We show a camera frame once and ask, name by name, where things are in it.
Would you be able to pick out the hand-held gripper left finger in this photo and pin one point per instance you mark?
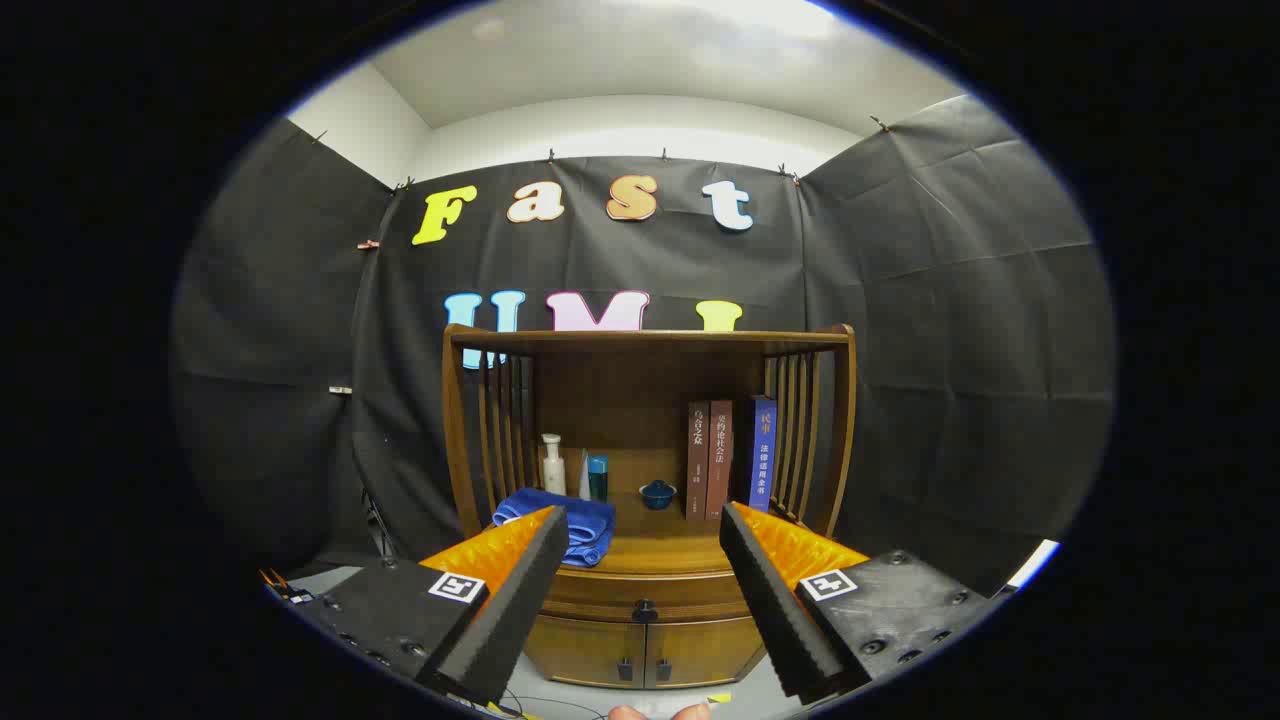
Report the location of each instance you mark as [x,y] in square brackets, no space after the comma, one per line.
[510,610]

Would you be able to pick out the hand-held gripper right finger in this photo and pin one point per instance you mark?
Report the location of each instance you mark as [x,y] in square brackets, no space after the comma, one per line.
[775,610]

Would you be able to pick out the wooden drawer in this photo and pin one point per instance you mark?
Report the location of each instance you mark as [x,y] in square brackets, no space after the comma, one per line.
[610,595]

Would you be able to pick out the wooden cabinet door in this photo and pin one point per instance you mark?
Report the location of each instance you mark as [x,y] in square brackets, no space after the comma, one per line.
[585,650]
[700,650]

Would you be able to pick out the wooden countertop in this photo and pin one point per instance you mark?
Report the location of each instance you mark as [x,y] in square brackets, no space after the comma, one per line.
[660,545]

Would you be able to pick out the wooden cabinet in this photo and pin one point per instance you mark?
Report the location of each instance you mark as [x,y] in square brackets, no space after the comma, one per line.
[620,400]

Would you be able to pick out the blue folded towel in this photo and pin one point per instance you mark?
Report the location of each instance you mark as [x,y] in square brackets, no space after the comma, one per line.
[590,525]

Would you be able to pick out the white tube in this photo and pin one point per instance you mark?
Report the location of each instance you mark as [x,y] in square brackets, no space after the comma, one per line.
[584,487]

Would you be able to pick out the white pump bottle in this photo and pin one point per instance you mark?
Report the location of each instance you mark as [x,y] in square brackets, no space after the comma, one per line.
[553,470]

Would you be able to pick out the blue book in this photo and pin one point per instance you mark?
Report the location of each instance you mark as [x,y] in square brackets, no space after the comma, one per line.
[763,455]

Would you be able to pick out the teal bottle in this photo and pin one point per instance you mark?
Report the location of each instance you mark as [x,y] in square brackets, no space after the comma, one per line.
[598,480]

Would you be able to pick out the black metal stand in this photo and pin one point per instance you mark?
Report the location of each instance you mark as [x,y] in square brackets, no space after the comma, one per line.
[377,525]

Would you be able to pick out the reddish brown book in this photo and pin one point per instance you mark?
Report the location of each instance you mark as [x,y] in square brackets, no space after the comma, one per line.
[720,460]

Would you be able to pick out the dark blue lidded cup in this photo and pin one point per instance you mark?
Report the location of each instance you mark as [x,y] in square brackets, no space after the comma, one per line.
[657,494]

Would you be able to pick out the dark brown book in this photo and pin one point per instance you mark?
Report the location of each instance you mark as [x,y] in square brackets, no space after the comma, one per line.
[697,460]

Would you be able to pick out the white shelf unit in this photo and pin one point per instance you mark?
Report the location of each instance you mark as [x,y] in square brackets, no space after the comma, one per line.
[1035,563]

